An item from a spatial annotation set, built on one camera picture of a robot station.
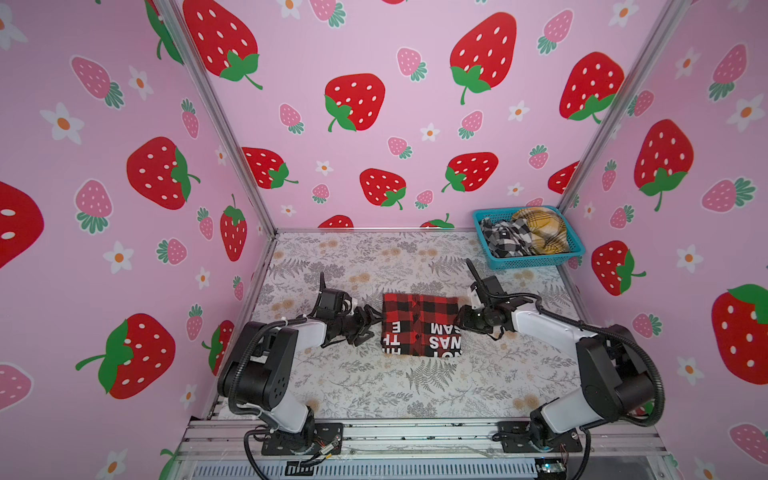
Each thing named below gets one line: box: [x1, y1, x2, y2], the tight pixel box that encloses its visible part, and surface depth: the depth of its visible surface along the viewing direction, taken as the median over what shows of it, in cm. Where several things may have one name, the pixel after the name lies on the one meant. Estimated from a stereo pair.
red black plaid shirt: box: [381, 294, 462, 358], surface depth 90 cm
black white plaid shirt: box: [480, 217, 536, 258], surface depth 109 cm
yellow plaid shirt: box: [512, 207, 569, 255], surface depth 109 cm
